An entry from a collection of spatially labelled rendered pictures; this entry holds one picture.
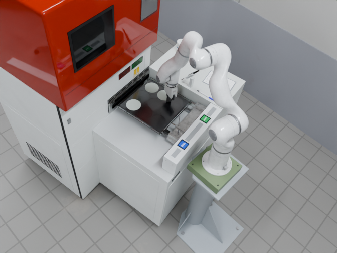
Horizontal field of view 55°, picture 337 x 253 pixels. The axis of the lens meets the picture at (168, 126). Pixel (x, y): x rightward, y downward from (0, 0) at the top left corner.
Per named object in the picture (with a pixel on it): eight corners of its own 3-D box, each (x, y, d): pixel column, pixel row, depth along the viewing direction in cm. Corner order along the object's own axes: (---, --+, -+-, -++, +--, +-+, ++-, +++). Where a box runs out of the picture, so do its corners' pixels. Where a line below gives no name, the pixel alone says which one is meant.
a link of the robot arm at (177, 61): (172, 62, 177) (159, 88, 204) (196, 53, 183) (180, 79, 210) (165, 48, 178) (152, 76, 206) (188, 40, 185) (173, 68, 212)
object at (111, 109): (108, 112, 223) (107, 103, 215) (147, 78, 246) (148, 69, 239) (110, 113, 222) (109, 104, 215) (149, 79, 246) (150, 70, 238)
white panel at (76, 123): (66, 147, 206) (55, 106, 174) (146, 79, 250) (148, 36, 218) (70, 150, 205) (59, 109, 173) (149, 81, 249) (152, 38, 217)
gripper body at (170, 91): (180, 86, 211) (178, 97, 220) (172, 75, 216) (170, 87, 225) (170, 89, 209) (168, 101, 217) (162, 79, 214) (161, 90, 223)
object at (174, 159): (161, 167, 204) (163, 155, 193) (206, 115, 233) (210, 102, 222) (173, 176, 201) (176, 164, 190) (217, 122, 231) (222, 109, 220)
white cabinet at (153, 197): (100, 186, 281) (92, 130, 216) (165, 119, 333) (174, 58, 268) (159, 231, 262) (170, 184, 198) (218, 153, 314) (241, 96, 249)
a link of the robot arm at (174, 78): (168, 86, 207) (180, 82, 210) (171, 71, 196) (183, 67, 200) (161, 78, 211) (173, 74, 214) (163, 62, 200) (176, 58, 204)
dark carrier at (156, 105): (119, 106, 221) (119, 105, 221) (150, 79, 240) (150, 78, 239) (160, 132, 211) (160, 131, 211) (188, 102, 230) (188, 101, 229)
